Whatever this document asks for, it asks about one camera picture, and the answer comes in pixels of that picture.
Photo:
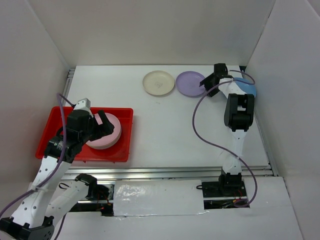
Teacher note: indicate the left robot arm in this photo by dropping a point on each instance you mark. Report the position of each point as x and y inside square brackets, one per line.
[38, 214]

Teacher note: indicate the red plastic bin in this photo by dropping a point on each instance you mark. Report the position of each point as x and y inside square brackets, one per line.
[116, 153]

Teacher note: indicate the pink plate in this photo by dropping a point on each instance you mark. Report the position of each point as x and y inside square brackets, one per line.
[109, 140]

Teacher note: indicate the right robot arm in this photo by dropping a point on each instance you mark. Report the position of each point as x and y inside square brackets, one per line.
[238, 117]

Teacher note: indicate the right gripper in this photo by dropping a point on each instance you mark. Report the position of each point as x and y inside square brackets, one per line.
[206, 81]

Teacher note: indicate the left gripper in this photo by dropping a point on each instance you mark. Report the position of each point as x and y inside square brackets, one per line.
[106, 128]

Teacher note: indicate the white foil-taped cover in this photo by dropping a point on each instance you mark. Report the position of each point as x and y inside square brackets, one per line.
[157, 198]

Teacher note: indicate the blue plate back right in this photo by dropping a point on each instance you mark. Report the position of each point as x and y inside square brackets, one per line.
[246, 86]

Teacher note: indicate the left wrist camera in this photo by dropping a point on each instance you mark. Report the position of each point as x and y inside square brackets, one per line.
[83, 104]

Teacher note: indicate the purple plate back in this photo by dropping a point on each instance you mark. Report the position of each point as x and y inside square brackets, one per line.
[188, 84]

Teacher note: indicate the cream plate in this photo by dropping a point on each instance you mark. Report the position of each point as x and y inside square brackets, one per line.
[158, 83]

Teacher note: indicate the aluminium frame rail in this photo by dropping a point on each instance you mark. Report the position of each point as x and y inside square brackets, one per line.
[104, 174]

